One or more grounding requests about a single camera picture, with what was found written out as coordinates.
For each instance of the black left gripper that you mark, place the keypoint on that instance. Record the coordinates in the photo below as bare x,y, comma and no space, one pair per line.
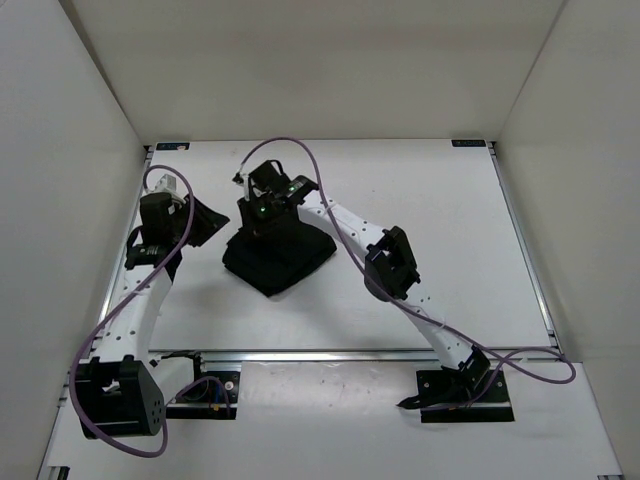
211,221

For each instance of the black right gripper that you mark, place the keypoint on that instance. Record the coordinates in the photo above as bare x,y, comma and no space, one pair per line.
251,221

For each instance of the black pleated skirt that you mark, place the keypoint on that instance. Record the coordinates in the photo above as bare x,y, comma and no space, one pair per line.
274,262

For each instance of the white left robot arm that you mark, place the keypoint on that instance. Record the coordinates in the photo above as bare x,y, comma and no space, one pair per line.
122,390

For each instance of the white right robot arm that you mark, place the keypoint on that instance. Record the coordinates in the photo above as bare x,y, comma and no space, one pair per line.
385,255

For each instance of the left corner label sticker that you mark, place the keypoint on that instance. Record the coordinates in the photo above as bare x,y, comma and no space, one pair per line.
172,146

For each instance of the corner label sticker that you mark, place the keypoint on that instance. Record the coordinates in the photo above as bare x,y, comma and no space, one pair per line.
468,143
172,146

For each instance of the right corner label sticker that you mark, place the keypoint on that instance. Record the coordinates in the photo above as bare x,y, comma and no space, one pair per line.
468,143

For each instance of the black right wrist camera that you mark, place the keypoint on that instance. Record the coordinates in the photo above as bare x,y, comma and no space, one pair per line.
269,177

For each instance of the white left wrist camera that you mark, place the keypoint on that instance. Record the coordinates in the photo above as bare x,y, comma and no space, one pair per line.
166,184

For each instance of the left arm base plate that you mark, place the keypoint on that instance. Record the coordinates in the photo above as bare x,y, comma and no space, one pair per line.
215,395

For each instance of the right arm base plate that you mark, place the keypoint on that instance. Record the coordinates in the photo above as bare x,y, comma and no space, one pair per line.
440,400

